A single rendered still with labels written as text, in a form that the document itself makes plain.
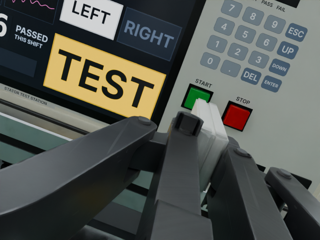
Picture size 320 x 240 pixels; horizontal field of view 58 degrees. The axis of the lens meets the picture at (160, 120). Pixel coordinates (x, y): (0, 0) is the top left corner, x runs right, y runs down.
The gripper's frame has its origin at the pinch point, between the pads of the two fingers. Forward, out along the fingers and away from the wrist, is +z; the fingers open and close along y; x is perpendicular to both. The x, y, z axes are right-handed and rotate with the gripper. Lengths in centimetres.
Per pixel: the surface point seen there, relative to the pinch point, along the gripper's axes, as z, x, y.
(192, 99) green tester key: 9.1, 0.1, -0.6
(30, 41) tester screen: 9.6, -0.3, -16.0
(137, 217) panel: 21.8, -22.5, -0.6
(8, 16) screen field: 9.6, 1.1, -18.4
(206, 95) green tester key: 9.1, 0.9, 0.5
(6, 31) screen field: 9.6, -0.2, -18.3
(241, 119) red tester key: 9.1, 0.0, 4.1
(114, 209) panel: 21.8, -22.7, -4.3
